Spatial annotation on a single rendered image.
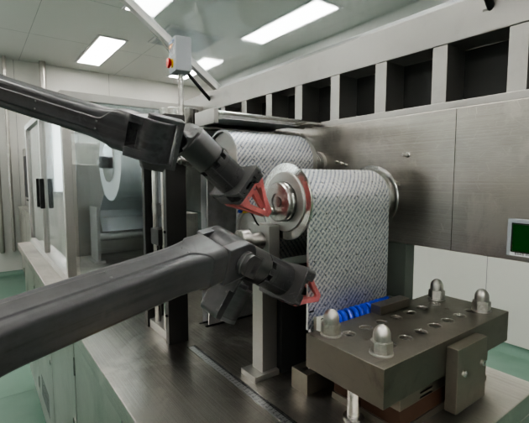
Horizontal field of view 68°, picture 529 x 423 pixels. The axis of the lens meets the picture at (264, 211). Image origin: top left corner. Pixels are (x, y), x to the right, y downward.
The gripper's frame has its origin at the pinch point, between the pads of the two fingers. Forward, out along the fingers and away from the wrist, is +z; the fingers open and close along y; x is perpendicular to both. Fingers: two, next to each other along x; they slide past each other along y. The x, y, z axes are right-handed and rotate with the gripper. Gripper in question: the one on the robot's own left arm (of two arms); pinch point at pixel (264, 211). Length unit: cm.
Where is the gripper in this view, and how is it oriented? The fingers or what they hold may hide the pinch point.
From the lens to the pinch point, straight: 73.9
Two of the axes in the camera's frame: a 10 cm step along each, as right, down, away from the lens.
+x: 5.1, -7.9, 3.3
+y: 5.8, 0.4, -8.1
